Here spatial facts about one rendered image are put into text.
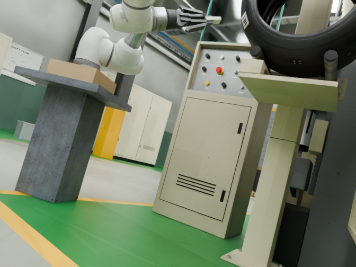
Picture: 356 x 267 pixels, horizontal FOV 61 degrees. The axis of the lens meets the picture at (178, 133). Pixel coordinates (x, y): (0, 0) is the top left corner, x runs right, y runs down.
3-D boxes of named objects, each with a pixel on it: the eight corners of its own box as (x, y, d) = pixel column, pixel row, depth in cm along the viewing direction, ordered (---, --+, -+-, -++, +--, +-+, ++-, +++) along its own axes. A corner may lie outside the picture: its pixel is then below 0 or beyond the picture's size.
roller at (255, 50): (274, 85, 153) (265, 85, 155) (275, 76, 153) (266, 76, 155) (259, 55, 122) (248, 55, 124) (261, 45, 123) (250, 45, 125)
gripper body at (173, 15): (160, 17, 124) (182, 17, 127) (165, 34, 121) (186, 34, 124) (165, 3, 117) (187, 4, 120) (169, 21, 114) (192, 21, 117)
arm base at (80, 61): (58, 61, 173) (61, 52, 174) (82, 75, 194) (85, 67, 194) (83, 65, 166) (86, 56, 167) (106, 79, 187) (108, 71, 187)
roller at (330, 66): (337, 91, 139) (326, 92, 141) (336, 81, 140) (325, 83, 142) (338, 60, 109) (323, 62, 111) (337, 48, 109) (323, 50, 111)
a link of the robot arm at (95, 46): (72, 60, 186) (82, 27, 188) (101, 71, 194) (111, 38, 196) (76, 55, 172) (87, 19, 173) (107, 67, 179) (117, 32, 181)
